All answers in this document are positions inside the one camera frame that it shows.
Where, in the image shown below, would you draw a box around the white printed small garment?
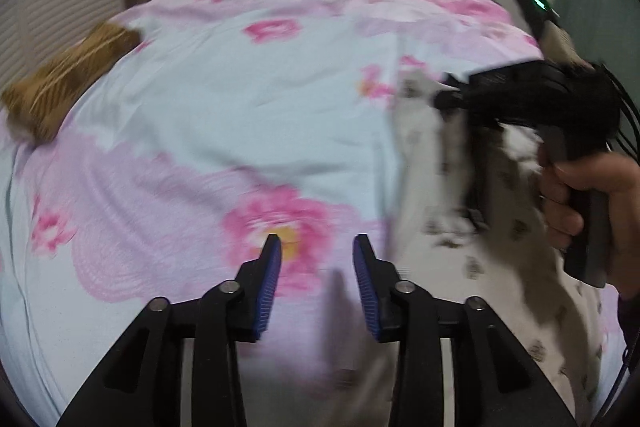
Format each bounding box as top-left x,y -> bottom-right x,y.
385,57 -> 626,427

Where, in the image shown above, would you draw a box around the person's right hand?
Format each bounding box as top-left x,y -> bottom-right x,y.
538,151 -> 640,299

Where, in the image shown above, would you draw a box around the pink floral bed blanket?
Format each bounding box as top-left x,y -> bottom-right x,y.
0,0 -> 640,427

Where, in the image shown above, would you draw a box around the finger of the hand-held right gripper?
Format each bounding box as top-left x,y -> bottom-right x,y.
432,73 -> 473,112

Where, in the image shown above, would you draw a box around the right gripper black cables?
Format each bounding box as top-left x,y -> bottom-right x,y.
597,63 -> 640,160

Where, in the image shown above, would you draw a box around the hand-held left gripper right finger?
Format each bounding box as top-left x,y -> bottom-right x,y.
352,234 -> 581,427

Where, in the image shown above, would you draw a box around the brown striped pillow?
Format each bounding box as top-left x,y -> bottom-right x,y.
0,21 -> 143,144

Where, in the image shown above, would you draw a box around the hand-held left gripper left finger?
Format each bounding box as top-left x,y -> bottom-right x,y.
56,234 -> 284,427

